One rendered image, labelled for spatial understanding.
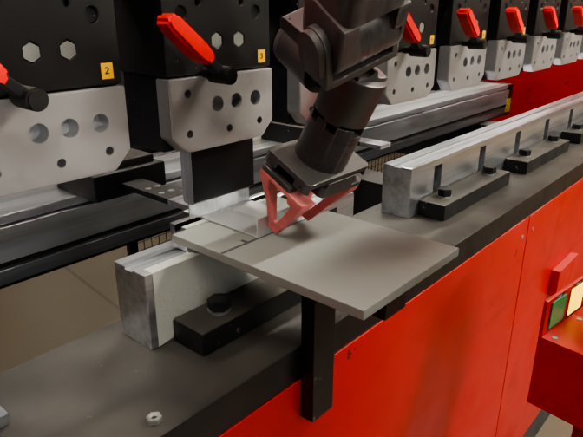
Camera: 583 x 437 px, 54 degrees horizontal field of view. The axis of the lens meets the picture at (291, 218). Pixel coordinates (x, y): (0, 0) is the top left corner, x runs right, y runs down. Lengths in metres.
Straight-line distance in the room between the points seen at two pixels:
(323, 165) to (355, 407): 0.40
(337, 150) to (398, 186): 0.50
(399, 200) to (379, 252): 0.47
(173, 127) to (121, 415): 0.29
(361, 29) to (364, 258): 0.23
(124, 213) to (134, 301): 0.28
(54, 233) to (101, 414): 0.34
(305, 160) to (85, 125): 0.21
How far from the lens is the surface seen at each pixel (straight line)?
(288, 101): 0.75
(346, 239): 0.64
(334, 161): 0.58
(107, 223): 0.92
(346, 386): 0.81
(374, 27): 0.50
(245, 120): 0.67
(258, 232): 0.64
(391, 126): 1.47
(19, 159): 0.53
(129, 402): 0.62
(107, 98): 0.56
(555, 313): 0.96
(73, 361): 0.70
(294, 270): 0.57
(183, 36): 0.56
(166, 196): 0.78
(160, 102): 0.61
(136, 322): 0.70
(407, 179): 1.05
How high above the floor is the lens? 1.25
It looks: 21 degrees down
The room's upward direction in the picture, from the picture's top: straight up
